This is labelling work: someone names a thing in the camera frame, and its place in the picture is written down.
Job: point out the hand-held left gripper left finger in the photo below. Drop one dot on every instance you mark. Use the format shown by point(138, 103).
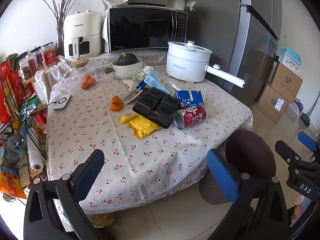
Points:
point(90, 172)

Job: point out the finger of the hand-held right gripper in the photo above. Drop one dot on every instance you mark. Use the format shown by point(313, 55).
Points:
point(286, 152)
point(307, 140)

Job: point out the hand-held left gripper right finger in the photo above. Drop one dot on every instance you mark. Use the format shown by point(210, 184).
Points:
point(222, 177)

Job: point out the brown trash bin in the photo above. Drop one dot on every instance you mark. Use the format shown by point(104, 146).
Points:
point(250, 152)

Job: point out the red drink can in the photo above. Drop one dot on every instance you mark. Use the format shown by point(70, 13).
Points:
point(193, 117)

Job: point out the yellow wrapper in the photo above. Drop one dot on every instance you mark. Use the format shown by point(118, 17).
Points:
point(142, 126)

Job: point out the orange peel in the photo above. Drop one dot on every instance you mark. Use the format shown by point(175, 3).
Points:
point(116, 103)

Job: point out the small blue carton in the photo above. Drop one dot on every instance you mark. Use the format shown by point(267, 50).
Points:
point(190, 100)

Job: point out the black plastic tray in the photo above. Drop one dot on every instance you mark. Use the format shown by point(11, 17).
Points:
point(155, 107)

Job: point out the light blue milk carton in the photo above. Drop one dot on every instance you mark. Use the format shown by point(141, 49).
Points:
point(156, 81)

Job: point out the cherry print tablecloth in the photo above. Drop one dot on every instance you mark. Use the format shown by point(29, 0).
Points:
point(100, 130)

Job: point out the floral under tablecloth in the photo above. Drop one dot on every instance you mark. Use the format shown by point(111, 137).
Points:
point(102, 220)

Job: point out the cardboard box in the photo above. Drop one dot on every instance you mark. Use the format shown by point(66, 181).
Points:
point(286, 82)
point(272, 105)

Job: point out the white twine roll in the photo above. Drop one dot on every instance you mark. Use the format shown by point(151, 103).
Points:
point(36, 155)

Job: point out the small white device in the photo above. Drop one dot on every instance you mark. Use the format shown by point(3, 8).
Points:
point(62, 103)

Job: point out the orange snack packet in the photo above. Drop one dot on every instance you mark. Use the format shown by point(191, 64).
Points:
point(10, 182)

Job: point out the light blue printed box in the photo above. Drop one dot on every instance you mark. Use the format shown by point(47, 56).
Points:
point(291, 58)

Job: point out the tangerine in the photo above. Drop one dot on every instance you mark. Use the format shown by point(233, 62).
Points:
point(84, 85)
point(92, 81)
point(87, 78)

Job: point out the small green fruit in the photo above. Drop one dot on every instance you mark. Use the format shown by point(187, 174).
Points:
point(108, 70)

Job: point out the stack of white plates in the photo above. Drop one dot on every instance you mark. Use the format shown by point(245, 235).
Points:
point(130, 75)

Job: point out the white bowl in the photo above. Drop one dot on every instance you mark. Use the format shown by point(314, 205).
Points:
point(127, 68)

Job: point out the grey refrigerator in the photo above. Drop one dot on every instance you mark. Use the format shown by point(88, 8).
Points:
point(250, 42)

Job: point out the crumpled cream paper towel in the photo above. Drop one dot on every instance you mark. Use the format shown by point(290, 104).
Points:
point(143, 72)

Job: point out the red snack packet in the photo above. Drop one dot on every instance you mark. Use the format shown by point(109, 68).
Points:
point(7, 92)

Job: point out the white electric pot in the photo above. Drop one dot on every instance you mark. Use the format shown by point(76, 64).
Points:
point(185, 65)

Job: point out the dark green squash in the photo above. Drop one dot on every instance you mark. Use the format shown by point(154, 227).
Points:
point(127, 59)

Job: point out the red label jar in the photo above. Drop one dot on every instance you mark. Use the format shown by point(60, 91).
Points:
point(48, 56)

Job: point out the glass spice jar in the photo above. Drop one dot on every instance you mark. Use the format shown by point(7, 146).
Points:
point(37, 58)
point(22, 67)
point(29, 65)

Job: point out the white pot lid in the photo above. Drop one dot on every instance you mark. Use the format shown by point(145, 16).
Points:
point(190, 47)

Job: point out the glass vase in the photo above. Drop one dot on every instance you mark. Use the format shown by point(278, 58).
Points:
point(60, 41)

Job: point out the white air fryer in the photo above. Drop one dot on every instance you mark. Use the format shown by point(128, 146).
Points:
point(82, 25)

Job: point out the black microwave oven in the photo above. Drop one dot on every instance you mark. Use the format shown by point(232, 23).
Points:
point(142, 27)

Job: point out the dry twigs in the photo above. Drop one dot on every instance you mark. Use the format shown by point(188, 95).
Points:
point(58, 10)

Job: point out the white appliance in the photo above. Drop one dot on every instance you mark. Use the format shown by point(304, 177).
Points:
point(177, 1)

